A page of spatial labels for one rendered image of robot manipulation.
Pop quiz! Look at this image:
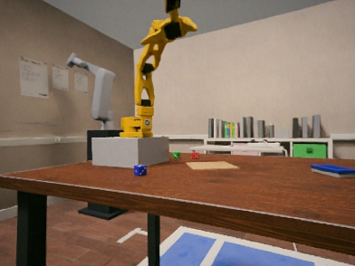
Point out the beige flat mat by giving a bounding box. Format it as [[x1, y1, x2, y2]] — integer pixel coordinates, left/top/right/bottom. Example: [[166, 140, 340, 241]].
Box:
[[186, 162, 240, 170]]

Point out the blue die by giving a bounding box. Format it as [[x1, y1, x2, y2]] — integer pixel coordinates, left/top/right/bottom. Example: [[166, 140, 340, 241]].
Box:
[[134, 165, 147, 176]]

